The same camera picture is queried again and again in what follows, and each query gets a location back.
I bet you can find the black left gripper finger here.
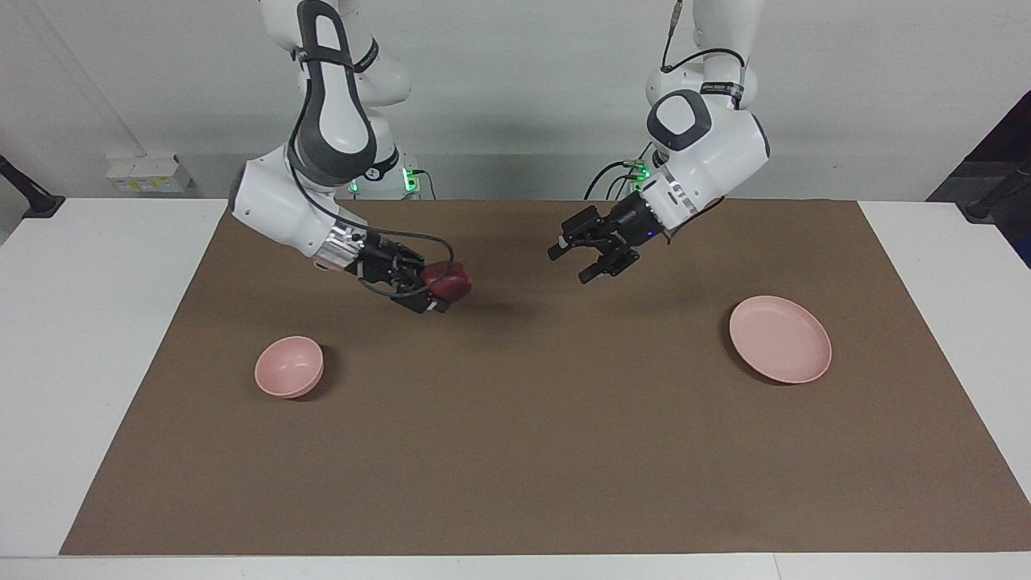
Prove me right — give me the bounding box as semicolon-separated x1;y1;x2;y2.
549;206;603;261
578;242;641;284

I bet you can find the dark red apple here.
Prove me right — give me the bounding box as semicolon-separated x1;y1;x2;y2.
420;260;473;305

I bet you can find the white wall power strip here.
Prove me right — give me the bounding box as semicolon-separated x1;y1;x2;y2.
106;155;193;194

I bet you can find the brown table mat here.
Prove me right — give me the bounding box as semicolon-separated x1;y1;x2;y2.
60;199;1031;557

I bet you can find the pink bowl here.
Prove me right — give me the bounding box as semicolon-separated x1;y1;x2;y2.
255;336;325;400

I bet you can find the black clamp mount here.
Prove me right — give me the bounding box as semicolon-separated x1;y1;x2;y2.
0;155;67;220

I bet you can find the pink plate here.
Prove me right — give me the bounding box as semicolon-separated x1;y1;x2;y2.
729;296;833;385

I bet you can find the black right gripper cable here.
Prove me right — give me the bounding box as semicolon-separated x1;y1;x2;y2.
288;0;457;300

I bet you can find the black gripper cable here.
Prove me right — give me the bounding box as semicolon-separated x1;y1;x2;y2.
288;0;457;300
660;0;746;75

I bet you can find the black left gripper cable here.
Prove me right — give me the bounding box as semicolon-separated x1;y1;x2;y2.
660;0;746;75

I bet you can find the dark panel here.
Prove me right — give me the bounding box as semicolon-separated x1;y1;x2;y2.
926;90;1031;268

